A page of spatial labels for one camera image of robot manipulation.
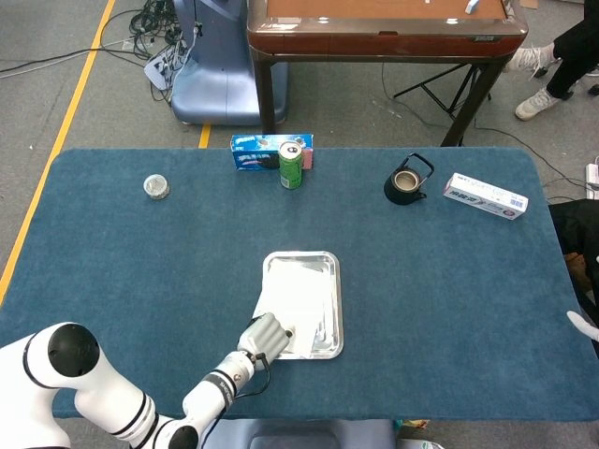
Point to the grey-blue robot torso base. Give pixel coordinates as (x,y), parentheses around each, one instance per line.
(290,435)

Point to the green drink can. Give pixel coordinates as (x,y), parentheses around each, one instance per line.
(291,170)

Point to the colourful snack packet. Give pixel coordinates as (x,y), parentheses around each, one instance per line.
(414,424)

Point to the blue cookie box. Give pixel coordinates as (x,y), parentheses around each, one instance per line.
(250,156)

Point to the black teapot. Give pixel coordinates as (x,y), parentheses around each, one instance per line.
(402,189)

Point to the white power strip with plugs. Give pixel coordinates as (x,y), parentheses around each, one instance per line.
(159,68)

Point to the white paper napkin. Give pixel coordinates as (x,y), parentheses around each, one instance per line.
(290,294)

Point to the black bag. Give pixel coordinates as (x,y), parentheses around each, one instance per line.
(580,229)

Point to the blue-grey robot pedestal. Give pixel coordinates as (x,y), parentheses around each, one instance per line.
(220,89)

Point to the person in black trousers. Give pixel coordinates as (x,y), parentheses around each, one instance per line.
(573,56)

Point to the white sneaker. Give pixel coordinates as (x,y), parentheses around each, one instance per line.
(529,58)
(536,105)

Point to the pink box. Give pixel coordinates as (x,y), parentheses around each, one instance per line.
(307,159)

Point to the single blue mahjong tile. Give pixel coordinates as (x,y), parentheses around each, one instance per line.
(472,6)

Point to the white wall power strip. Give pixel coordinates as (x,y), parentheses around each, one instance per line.
(593,180)

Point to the brown mahjong table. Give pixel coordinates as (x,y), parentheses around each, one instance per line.
(374,42)

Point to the small clear plastic jar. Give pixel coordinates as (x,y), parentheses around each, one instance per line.
(156,187)

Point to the black tripod stand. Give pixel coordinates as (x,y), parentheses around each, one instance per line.
(433,81)

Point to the stainless steel tray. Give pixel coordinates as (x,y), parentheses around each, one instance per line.
(329,299)

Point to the white toothpaste box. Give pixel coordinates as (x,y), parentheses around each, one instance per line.
(484,196)

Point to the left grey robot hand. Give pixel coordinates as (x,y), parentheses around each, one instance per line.
(264,337)

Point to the blue felt table cover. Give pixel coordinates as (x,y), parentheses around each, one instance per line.
(421,280)

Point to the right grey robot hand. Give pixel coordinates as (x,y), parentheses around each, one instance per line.
(587,327)

